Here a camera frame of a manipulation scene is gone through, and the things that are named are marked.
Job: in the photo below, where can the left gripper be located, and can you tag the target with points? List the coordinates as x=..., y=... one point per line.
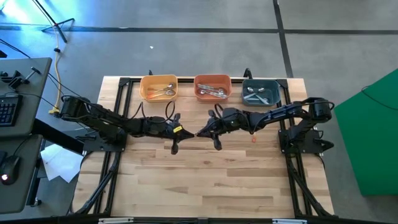
x=172, y=129

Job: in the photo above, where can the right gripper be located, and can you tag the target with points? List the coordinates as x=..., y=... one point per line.
x=222, y=124

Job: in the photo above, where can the yellow plastic bin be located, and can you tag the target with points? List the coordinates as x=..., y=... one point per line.
x=157, y=80

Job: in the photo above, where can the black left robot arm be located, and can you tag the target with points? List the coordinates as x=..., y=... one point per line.
x=102, y=119

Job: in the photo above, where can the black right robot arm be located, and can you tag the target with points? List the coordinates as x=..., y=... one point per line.
x=280, y=113

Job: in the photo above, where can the orange plastic bin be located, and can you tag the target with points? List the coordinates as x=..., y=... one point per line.
x=213, y=77

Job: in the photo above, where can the blue plastic bin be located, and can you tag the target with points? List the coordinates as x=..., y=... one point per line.
x=275, y=93

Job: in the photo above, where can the white paper sheet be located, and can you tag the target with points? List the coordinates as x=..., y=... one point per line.
x=59, y=165

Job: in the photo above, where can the black desk support bar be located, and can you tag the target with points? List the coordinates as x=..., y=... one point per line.
x=53, y=137

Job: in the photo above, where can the grey desk with keyboard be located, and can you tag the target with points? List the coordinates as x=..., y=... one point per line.
x=34, y=102

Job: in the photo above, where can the grey desk with mouse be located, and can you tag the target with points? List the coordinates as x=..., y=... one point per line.
x=29, y=186

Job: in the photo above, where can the black tripod stand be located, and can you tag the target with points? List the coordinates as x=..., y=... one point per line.
x=59, y=25

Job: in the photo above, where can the green floor mat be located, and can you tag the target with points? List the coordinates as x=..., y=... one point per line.
x=373, y=149

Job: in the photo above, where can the black computer mouse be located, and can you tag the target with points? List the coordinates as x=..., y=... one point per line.
x=11, y=168

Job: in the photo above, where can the black desk clamp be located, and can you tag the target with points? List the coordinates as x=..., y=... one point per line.
x=15, y=80

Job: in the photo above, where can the black keyboard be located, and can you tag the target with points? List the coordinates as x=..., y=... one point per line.
x=7, y=112

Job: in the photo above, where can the black aluminium rig frame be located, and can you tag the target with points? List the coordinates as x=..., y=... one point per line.
x=186, y=80

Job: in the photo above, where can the small black frame clamp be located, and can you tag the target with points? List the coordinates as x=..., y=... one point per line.
x=150, y=72

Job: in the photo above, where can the large black frame clamp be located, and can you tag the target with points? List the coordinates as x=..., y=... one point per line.
x=247, y=74

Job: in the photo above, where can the silver bracket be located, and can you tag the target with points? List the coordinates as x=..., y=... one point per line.
x=115, y=220
x=289, y=221

